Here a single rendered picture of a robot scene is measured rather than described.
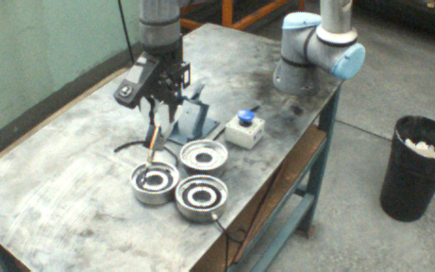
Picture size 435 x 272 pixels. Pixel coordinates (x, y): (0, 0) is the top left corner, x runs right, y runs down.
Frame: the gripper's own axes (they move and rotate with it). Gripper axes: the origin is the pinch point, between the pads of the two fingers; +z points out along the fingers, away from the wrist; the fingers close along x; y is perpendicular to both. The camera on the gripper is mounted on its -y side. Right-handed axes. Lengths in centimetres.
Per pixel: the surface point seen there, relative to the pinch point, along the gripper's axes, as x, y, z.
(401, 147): -46, 103, 54
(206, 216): -15.2, -5.8, 11.0
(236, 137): -7.6, 20.3, 11.1
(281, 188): -15, 38, 38
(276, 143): -15.6, 26.2, 13.4
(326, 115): -16, 74, 32
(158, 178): -0.2, -1.2, 11.3
